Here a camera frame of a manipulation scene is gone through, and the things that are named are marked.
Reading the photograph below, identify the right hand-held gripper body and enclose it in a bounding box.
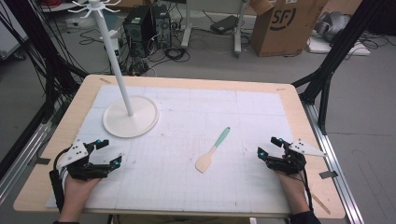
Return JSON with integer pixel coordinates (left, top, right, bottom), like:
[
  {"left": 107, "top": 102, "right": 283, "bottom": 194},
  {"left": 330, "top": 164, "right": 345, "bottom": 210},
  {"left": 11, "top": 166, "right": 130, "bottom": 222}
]
[{"left": 265, "top": 138, "right": 327, "bottom": 175}]

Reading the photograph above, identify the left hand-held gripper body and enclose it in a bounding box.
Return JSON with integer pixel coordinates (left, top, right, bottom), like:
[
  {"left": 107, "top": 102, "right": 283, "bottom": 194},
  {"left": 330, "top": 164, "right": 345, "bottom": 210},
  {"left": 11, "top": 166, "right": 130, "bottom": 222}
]
[{"left": 55, "top": 138, "right": 109, "bottom": 182}]

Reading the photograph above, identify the person's left hand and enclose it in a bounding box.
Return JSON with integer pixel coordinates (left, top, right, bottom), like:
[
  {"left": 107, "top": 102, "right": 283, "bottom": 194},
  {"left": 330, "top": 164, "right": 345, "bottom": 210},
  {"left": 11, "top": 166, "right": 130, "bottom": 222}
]
[{"left": 63, "top": 175, "right": 103, "bottom": 204}]

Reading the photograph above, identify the person's right hand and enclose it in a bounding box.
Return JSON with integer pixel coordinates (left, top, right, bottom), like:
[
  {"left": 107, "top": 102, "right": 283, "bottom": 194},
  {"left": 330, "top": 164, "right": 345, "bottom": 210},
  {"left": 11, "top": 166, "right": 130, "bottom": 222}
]
[{"left": 274, "top": 170, "right": 307, "bottom": 202}]

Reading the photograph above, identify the white hook stand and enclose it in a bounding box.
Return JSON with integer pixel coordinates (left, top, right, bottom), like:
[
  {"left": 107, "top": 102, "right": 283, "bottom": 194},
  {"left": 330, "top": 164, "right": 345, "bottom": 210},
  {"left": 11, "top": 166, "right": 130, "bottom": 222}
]
[{"left": 67, "top": 0, "right": 161, "bottom": 139}]

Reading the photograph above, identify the white grid mat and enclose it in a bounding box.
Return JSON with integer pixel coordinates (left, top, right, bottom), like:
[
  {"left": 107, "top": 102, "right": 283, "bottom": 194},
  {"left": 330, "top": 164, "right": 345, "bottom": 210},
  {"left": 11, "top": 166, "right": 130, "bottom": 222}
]
[{"left": 45, "top": 84, "right": 305, "bottom": 215}]

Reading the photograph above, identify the white flat board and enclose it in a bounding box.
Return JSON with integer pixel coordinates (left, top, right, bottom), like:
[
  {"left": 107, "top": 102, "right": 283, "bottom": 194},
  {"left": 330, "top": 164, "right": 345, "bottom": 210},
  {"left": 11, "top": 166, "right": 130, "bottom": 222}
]
[{"left": 305, "top": 36, "right": 372, "bottom": 57}]

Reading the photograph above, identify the brown cardboard box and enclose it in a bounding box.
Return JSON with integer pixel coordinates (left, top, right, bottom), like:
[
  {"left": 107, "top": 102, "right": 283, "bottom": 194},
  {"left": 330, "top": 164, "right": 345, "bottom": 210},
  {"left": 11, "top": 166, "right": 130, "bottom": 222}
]
[{"left": 247, "top": 0, "right": 330, "bottom": 58}]

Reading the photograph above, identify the white stand leg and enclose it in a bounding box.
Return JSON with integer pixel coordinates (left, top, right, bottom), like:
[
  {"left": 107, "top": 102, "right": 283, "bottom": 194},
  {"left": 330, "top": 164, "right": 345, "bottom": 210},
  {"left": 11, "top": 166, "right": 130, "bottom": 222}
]
[
  {"left": 233, "top": 0, "right": 249, "bottom": 59},
  {"left": 180, "top": 0, "right": 193, "bottom": 49}
]

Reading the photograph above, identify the black computer tower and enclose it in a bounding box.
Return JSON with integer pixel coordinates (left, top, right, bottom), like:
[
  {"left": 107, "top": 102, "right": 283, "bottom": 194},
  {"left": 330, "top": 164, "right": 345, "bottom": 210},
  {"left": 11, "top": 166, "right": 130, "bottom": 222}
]
[{"left": 122, "top": 4, "right": 173, "bottom": 59}]

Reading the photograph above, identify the grey plastic bag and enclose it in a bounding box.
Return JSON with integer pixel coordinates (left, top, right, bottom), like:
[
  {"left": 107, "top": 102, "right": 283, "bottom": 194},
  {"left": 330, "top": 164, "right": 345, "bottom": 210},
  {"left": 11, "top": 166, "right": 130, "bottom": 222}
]
[{"left": 313, "top": 10, "right": 352, "bottom": 43}]

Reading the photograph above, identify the black power adapter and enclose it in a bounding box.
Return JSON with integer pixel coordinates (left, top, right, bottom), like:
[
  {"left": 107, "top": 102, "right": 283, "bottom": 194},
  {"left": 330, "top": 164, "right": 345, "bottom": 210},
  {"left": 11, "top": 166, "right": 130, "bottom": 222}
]
[{"left": 209, "top": 14, "right": 240, "bottom": 35}]

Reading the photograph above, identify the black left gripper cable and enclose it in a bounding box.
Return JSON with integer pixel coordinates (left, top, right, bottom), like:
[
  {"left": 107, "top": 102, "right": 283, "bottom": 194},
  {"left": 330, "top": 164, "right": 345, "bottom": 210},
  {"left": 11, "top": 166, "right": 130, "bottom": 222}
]
[{"left": 49, "top": 147, "right": 70, "bottom": 213}]

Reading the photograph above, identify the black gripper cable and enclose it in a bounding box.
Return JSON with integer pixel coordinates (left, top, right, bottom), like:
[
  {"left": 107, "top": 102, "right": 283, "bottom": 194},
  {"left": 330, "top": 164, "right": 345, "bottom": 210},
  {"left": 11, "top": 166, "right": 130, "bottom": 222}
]
[
  {"left": 299, "top": 167, "right": 315, "bottom": 213},
  {"left": 49, "top": 147, "right": 70, "bottom": 213}
]

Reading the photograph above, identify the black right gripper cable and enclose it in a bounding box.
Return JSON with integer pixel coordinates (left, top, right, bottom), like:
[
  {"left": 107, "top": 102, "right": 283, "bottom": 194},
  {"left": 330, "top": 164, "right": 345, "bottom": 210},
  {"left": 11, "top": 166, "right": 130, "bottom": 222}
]
[{"left": 299, "top": 167, "right": 315, "bottom": 213}]

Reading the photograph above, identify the aluminium rail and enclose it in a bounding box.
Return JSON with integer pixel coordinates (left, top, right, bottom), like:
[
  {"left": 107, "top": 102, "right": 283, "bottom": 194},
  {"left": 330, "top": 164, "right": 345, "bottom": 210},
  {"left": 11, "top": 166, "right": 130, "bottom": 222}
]
[
  {"left": 0, "top": 120, "right": 53, "bottom": 205},
  {"left": 302, "top": 102, "right": 366, "bottom": 224}
]

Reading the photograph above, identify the spatula with teal handle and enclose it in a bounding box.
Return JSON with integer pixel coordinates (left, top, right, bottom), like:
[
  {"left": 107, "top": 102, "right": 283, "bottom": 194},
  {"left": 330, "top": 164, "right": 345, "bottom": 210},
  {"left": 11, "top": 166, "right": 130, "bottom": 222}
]
[{"left": 194, "top": 126, "right": 232, "bottom": 175}]

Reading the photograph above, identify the black metal frame stand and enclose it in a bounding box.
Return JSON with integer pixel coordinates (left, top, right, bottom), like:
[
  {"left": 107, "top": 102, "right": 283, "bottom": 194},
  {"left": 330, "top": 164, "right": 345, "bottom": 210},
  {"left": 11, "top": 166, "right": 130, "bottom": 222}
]
[
  {"left": 0, "top": 0, "right": 90, "bottom": 181},
  {"left": 291, "top": 0, "right": 389, "bottom": 136}
]

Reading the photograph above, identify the coiled black cable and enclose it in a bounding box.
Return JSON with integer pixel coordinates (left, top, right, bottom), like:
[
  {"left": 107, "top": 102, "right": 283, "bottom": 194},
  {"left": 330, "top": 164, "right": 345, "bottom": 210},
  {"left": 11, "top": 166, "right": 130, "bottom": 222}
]
[{"left": 163, "top": 46, "right": 191, "bottom": 63}]

